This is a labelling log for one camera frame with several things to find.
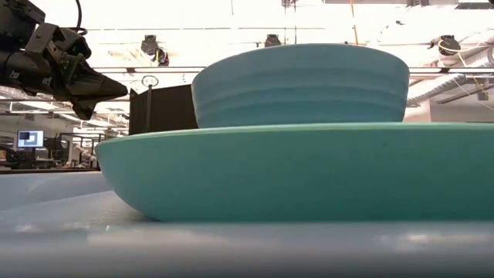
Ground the black background workstation frame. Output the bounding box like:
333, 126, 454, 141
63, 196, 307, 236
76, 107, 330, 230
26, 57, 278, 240
57, 133, 106, 170

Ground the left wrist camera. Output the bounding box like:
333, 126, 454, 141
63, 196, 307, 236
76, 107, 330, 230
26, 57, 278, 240
25, 22, 92, 59

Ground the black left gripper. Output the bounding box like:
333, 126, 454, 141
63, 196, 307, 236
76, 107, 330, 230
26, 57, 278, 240
7, 49, 129, 121

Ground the teal plate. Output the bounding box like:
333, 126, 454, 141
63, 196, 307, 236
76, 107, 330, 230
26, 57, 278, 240
95, 122, 494, 223

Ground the long ceiling light rail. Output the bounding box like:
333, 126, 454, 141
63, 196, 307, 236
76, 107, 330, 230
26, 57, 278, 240
92, 66, 494, 74

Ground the blue plastic tray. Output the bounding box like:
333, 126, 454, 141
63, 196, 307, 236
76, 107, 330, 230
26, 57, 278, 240
0, 171, 494, 278

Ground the black ceiling cable reel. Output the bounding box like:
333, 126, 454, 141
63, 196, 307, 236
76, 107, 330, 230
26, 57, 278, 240
263, 33, 283, 49

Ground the yellow hanging cable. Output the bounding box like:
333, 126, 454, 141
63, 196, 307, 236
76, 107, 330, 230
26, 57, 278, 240
349, 0, 360, 46

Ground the background computer monitor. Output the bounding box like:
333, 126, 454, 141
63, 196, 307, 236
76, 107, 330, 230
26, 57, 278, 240
16, 130, 46, 150

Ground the ceiling cable reel yellow cord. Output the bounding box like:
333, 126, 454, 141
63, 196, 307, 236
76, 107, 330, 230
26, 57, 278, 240
428, 34, 474, 57

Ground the black partition screen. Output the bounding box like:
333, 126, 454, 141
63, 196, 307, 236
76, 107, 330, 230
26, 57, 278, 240
128, 84, 199, 136

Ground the blue bowl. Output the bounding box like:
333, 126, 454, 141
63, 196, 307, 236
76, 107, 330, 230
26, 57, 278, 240
191, 42, 411, 129

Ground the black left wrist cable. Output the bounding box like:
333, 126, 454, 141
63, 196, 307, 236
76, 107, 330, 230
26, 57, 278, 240
74, 0, 89, 36

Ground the white ceiling duct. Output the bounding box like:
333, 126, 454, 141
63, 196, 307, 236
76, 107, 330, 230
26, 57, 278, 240
407, 72, 494, 106

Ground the black pole with ring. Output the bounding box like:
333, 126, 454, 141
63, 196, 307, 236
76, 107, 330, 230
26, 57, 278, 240
140, 74, 160, 133

